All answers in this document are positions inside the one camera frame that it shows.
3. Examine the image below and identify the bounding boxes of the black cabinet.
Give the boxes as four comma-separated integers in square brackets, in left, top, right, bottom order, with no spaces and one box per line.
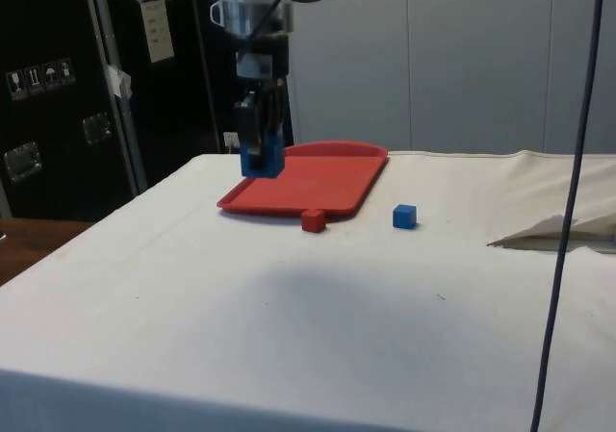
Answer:
[0,0,295,222]

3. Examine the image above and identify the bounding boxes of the pale lockers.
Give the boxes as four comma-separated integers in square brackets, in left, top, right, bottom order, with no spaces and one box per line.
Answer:
[286,0,616,155]

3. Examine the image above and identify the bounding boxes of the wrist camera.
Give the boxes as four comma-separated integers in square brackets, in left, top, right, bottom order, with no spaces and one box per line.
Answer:
[235,51,274,80]

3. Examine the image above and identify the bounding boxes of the red tray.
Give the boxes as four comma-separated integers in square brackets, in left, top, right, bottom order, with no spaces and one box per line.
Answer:
[216,140,390,219]

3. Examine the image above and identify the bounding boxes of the small red cube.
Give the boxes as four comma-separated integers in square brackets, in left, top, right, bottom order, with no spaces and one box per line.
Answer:
[300,208,328,234]

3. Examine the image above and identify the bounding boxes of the small blue cube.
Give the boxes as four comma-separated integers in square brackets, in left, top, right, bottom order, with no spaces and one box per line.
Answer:
[392,204,418,230]

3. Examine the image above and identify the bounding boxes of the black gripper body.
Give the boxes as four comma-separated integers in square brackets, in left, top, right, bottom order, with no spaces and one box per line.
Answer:
[245,32,291,81]

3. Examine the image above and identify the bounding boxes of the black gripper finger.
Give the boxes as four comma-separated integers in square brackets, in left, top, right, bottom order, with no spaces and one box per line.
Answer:
[263,77,290,138]
[234,89,265,169]

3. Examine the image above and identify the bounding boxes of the black cable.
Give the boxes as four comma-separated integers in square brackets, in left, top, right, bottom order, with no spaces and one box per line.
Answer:
[236,0,305,63]
[528,0,608,432]

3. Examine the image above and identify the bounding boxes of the large blue block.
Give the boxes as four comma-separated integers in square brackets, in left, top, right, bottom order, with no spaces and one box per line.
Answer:
[240,130,286,180]

